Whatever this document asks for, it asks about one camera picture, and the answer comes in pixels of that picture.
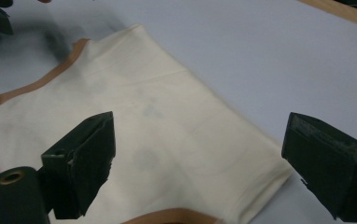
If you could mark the cream baby bodysuit brown trim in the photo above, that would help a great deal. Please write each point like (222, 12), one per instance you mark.
(154, 130)

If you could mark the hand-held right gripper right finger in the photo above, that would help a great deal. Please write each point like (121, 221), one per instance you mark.
(329, 165)

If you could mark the light blue mat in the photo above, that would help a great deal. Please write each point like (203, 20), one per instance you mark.
(260, 62)

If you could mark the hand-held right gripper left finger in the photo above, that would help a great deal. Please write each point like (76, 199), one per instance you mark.
(86, 161)

